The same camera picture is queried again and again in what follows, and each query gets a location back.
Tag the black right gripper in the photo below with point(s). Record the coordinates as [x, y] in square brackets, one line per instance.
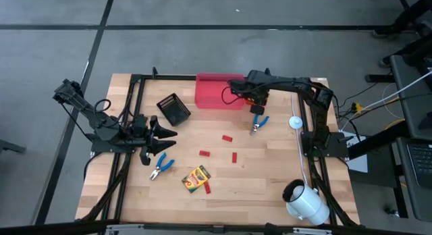
[256, 98]

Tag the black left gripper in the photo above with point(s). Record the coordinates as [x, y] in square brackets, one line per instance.
[143, 133]

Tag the black mesh tray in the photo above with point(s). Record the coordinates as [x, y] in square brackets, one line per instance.
[173, 110]

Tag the small red block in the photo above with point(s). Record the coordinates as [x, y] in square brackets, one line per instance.
[207, 187]
[234, 157]
[227, 138]
[204, 153]

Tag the yellow crayon box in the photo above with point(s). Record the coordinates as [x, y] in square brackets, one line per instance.
[195, 178]

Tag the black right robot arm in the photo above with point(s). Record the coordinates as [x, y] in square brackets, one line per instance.
[287, 83]

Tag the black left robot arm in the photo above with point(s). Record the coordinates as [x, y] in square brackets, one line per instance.
[101, 125]

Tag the pink translucent plastic bin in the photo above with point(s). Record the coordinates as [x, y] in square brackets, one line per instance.
[211, 93]

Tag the white round puck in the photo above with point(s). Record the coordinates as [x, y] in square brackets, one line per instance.
[295, 122]

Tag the yellow plug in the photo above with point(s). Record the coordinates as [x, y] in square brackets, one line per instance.
[358, 108]

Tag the white paper sheet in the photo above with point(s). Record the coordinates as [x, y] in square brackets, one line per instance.
[358, 164]

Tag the black desk foot bar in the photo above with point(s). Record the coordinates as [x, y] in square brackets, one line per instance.
[379, 78]

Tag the black desk beam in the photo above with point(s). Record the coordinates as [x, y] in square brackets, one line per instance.
[378, 144]

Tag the person's shoe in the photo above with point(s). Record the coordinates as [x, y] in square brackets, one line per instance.
[385, 62]
[383, 34]

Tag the dark stand foot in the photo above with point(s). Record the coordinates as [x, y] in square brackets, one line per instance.
[11, 147]

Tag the dark grey desk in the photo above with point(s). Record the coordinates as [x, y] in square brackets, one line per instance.
[413, 103]

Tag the person's leg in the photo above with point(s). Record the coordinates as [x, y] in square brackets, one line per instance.
[411, 12]
[415, 49]

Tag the dark laptop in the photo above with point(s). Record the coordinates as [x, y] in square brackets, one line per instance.
[422, 160]

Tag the black caster wheel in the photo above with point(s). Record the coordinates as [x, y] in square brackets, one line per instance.
[393, 212]

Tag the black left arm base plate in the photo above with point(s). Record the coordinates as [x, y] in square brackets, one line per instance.
[101, 149]

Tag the black aluminium table frame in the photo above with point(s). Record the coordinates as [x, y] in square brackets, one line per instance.
[182, 77]

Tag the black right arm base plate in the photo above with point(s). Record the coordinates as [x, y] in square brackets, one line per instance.
[334, 145]

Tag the silver bracket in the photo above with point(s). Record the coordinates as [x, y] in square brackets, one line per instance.
[312, 231]
[125, 228]

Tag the black rail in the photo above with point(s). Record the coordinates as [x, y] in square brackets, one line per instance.
[50, 228]

